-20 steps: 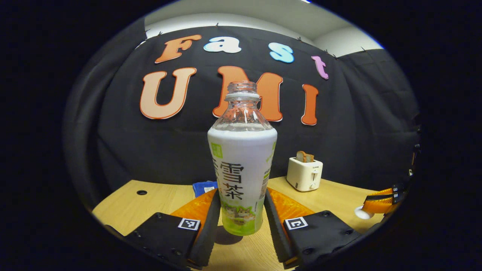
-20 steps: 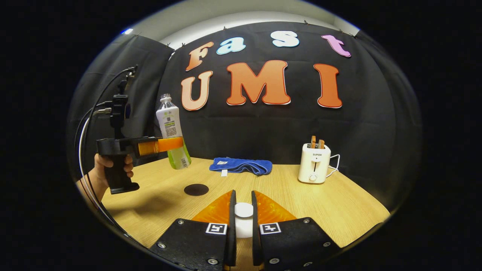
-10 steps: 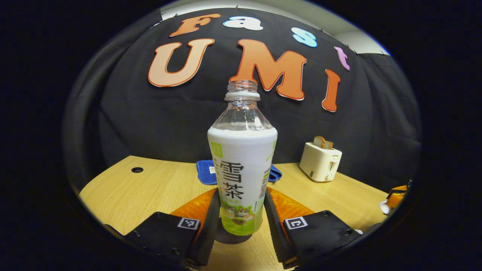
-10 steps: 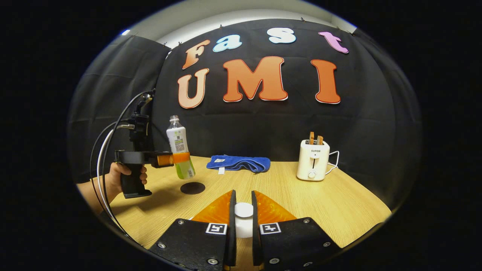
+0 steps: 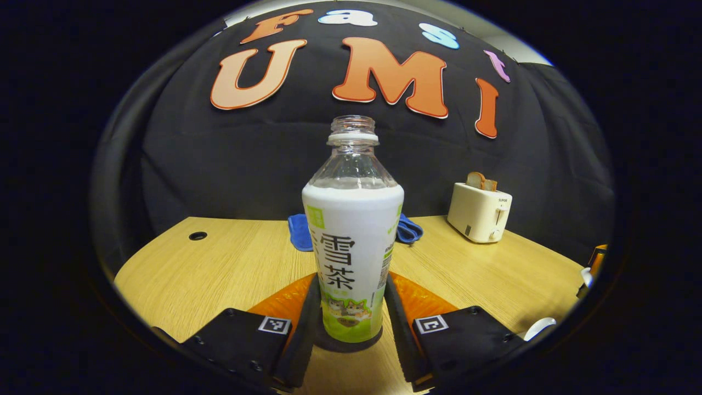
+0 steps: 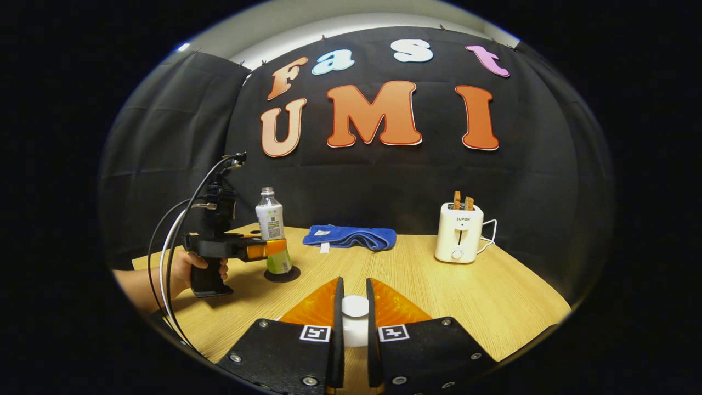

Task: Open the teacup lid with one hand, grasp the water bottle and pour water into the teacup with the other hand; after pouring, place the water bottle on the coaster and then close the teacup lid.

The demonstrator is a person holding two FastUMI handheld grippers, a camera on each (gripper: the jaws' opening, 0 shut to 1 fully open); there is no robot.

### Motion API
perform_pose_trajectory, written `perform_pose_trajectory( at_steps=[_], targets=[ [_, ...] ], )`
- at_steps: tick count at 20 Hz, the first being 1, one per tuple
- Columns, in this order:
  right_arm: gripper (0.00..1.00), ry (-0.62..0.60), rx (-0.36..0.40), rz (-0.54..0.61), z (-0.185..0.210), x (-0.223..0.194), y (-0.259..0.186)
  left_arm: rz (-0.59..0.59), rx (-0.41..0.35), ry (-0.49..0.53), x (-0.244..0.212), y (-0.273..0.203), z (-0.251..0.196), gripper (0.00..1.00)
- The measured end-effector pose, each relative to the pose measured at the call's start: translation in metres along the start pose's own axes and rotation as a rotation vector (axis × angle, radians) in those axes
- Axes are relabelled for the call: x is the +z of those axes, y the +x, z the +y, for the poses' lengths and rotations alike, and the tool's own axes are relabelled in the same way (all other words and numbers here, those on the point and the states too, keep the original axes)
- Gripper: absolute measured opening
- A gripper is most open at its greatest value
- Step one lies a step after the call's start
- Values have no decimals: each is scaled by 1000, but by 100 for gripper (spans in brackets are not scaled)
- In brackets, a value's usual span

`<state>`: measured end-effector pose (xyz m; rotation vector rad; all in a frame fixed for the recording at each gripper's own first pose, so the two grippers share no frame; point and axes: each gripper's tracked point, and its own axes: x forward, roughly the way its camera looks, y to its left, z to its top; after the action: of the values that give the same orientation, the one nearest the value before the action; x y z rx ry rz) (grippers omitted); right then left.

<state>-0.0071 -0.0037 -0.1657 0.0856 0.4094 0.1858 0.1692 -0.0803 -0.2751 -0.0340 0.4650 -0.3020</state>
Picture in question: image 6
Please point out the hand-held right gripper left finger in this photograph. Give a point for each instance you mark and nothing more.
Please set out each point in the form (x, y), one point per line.
(338, 351)

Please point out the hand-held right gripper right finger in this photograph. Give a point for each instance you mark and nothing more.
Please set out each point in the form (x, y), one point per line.
(372, 351)

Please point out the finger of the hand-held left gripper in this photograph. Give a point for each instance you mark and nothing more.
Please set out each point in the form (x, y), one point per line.
(266, 249)
(249, 235)

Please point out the clear water bottle green label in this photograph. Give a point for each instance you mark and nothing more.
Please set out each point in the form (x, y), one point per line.
(270, 219)

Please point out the white teacup lid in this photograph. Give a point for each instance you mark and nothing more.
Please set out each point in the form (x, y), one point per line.
(355, 321)

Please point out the dark round coaster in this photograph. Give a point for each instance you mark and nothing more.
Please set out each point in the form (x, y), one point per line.
(295, 274)

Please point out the blue towel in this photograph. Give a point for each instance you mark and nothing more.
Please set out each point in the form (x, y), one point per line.
(351, 236)

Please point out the black backdrop cloth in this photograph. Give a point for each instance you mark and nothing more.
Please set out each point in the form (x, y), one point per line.
(384, 181)

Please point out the white toaster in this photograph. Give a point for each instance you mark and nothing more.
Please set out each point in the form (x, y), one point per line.
(458, 236)

